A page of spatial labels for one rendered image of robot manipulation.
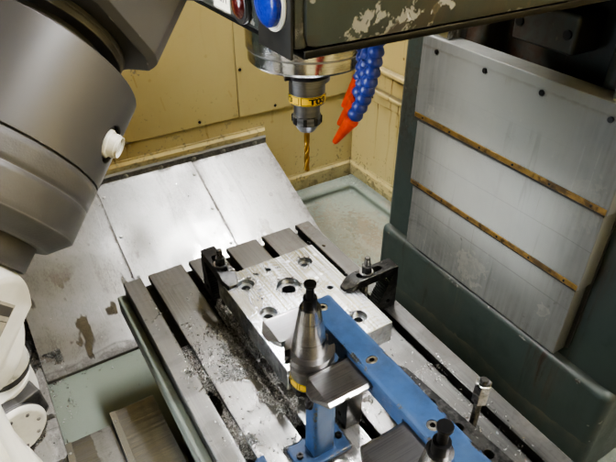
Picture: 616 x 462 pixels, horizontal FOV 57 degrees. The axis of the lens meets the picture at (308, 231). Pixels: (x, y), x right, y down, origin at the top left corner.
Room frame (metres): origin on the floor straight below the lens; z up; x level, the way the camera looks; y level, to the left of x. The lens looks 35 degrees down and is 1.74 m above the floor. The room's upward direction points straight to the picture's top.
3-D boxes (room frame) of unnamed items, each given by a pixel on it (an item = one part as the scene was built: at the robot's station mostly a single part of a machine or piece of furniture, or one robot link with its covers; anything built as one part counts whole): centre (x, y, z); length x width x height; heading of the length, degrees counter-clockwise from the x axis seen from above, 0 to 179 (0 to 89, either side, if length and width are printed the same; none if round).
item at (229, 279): (0.92, 0.19, 0.97); 0.13 x 0.03 x 0.15; 32
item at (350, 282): (0.90, -0.13, 0.97); 0.13 x 0.03 x 0.15; 122
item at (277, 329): (0.53, 0.03, 1.21); 0.07 x 0.05 x 0.01; 122
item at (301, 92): (0.74, 0.00, 1.46); 0.05 x 0.05 x 0.03
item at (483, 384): (0.60, -0.28, 0.96); 0.03 x 0.03 x 0.13
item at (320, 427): (0.56, -0.02, 1.05); 0.10 x 0.05 x 0.30; 122
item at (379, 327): (0.84, 0.01, 0.97); 0.29 x 0.23 x 0.05; 32
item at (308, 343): (0.49, 0.00, 1.26); 0.04 x 0.04 x 0.07
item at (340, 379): (0.44, -0.03, 1.21); 0.07 x 0.05 x 0.01; 122
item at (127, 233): (1.30, 0.36, 0.75); 0.89 x 0.67 x 0.26; 122
